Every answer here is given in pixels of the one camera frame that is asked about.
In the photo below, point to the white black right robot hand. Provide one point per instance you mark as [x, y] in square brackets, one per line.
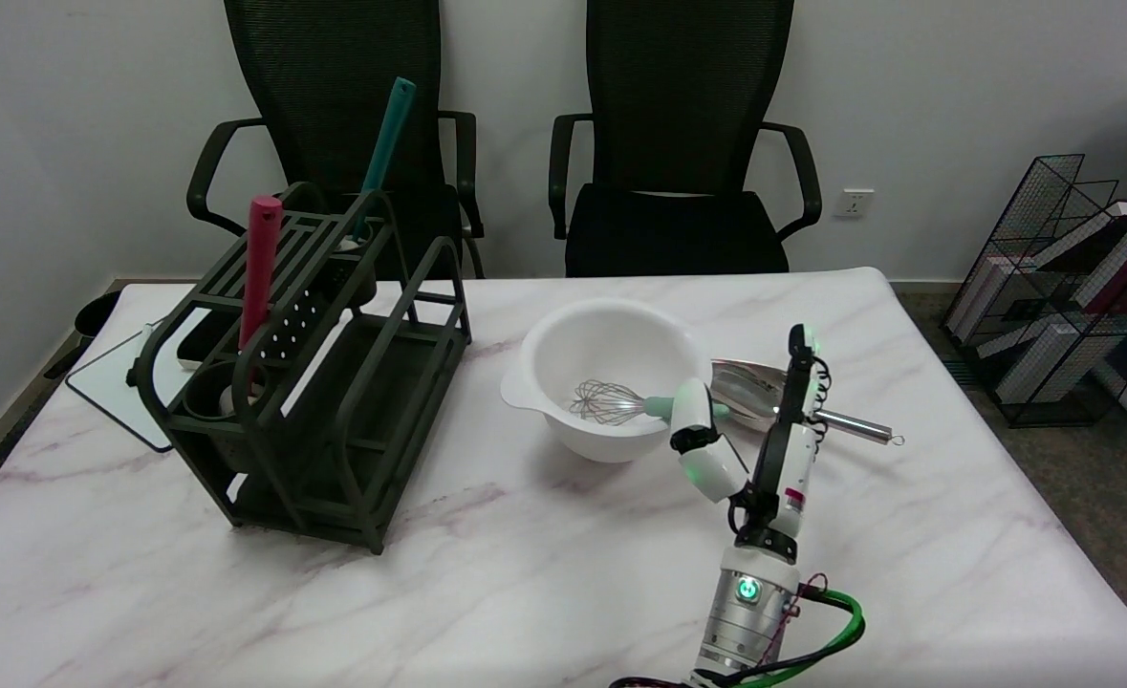
[783, 478]

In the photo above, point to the steel scoop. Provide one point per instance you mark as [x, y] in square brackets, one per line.
[745, 387]

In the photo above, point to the white mixing bowl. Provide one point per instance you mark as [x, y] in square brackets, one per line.
[601, 334]

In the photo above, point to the white flat book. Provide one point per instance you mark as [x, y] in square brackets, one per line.
[1041, 358]

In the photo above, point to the white leaning book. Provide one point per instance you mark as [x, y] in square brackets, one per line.
[1003, 282]

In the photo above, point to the black mesh office chair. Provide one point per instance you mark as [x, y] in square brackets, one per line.
[334, 76]
[687, 96]

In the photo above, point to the dark green dish rack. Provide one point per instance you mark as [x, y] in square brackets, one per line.
[381, 420]

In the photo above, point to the white board with black edge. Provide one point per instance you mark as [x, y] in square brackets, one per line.
[119, 392]

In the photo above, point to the white wall socket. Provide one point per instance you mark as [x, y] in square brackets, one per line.
[854, 204]

